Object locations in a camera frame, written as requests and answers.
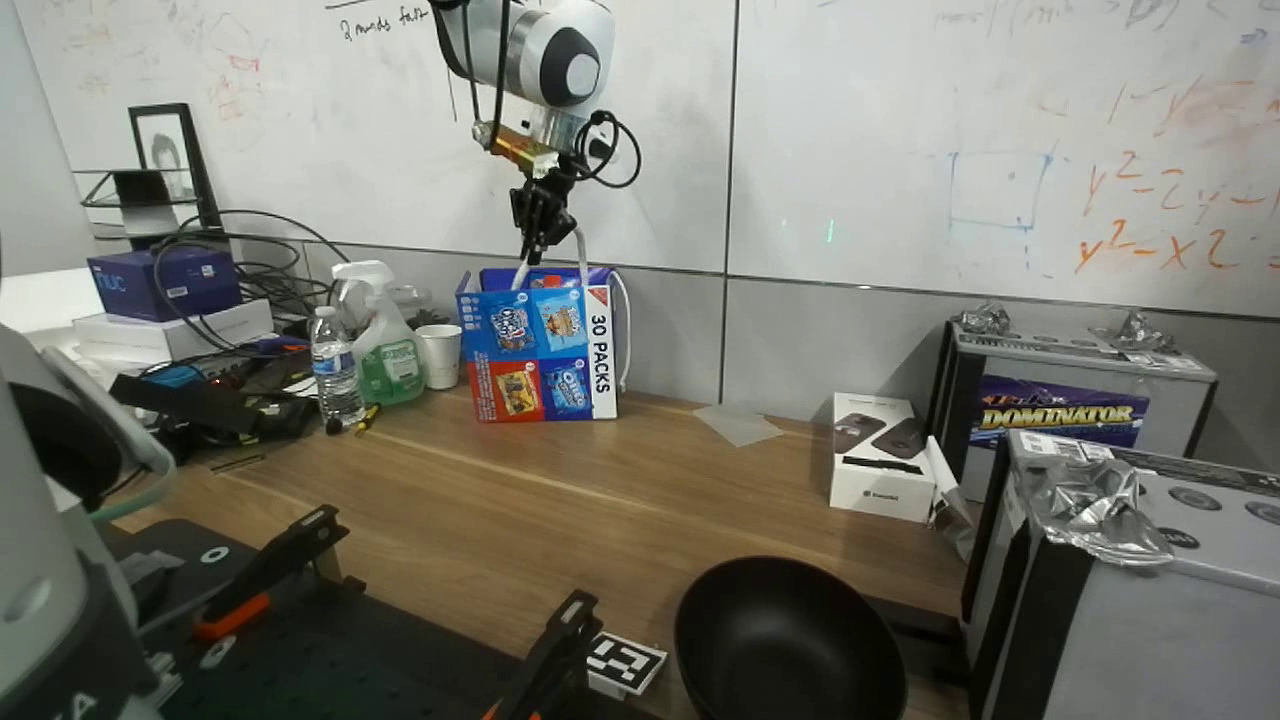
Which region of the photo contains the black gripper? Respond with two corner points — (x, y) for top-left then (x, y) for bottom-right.
(507, 166), (585, 274)

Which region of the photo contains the blue cardboard snack box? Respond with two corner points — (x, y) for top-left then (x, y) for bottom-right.
(450, 260), (630, 430)

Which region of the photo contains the white flat box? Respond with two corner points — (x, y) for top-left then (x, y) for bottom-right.
(69, 297), (280, 376)

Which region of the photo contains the white paper cup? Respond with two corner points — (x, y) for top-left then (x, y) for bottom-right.
(411, 322), (467, 398)

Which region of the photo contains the clear spray bottle white trigger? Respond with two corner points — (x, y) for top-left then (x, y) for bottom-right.
(328, 256), (433, 413)

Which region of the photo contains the clear plastic water bottle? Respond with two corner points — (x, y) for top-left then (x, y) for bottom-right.
(308, 305), (366, 435)

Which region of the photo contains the clear plastic sheet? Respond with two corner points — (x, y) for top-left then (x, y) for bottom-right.
(686, 399), (789, 452)

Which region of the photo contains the black electronics pile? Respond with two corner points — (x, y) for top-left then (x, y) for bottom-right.
(106, 332), (328, 458)

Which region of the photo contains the dark blue carton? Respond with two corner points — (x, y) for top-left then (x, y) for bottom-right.
(82, 240), (249, 327)

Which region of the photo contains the black white fiducial tag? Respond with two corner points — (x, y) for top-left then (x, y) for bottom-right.
(581, 627), (674, 703)

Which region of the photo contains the black bowl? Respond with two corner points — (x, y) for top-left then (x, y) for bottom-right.
(671, 552), (910, 720)

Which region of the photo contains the grey battery with Dominator label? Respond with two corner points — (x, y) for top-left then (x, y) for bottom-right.
(925, 302), (1224, 513)

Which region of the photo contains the grey battery with foil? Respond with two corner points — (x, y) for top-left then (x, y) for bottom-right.
(956, 423), (1280, 720)

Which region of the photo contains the black cable bundle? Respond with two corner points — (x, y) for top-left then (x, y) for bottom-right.
(141, 206), (350, 358)

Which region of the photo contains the black picture frame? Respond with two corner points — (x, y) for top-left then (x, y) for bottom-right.
(123, 99), (229, 249)

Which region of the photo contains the white camera product box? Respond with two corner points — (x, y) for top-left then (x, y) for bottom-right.
(823, 387), (964, 529)

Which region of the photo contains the black clamp orange handle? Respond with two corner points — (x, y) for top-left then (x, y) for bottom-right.
(186, 499), (354, 650)
(478, 589), (609, 720)

